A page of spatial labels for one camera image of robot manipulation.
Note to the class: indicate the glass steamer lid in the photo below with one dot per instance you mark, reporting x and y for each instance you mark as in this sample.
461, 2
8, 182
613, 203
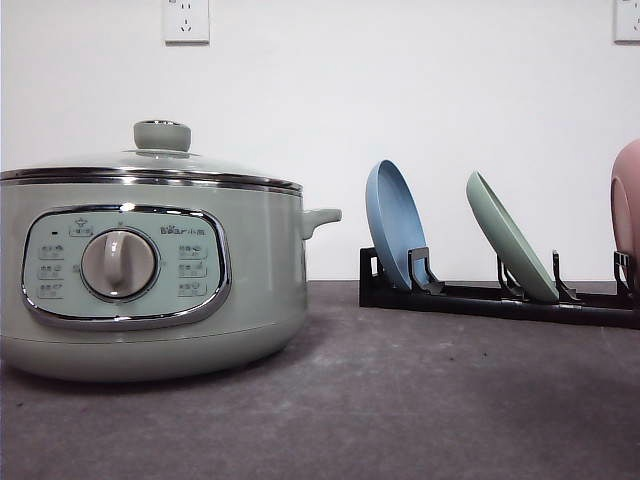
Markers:
161, 153

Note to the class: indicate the green plate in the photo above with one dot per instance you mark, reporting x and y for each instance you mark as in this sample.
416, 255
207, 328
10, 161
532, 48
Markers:
514, 249

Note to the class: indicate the blue plate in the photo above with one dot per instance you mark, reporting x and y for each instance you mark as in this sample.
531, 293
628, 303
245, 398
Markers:
394, 221

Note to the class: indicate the green electric steamer pot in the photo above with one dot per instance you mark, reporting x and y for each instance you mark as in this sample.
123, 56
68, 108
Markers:
137, 282

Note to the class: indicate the pink plate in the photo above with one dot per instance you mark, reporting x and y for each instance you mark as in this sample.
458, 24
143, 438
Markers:
625, 202

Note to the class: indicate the black dish rack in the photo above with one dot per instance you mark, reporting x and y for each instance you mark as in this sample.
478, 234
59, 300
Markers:
428, 292

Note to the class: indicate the white wall socket left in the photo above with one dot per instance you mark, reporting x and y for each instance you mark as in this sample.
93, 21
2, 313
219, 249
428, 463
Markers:
186, 23

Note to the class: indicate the white wall socket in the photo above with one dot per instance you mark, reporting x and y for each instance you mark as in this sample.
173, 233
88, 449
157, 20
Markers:
186, 23
626, 27

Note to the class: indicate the white wall socket right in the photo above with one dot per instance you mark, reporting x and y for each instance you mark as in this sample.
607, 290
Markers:
626, 27

